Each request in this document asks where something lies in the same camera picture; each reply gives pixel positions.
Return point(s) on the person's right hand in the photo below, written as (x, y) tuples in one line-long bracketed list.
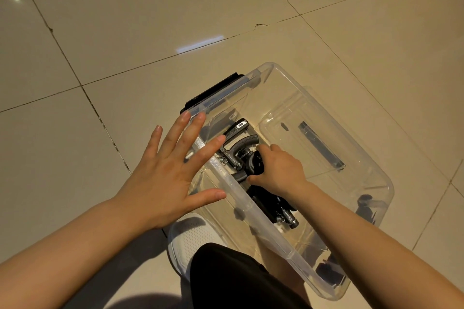
[(281, 173)]

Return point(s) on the person's left hand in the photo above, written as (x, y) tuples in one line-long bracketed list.
[(159, 189)]

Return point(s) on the clear plastic storage box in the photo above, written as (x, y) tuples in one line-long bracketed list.
[(326, 218)]

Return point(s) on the person's right forearm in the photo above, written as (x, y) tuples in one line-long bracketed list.
[(369, 254)]

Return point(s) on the person's left forearm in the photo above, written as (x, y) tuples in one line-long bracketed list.
[(65, 254)]

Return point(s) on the white right shoe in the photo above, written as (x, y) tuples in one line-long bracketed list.
[(192, 240)]

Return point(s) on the black trousers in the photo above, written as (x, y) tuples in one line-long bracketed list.
[(235, 279)]

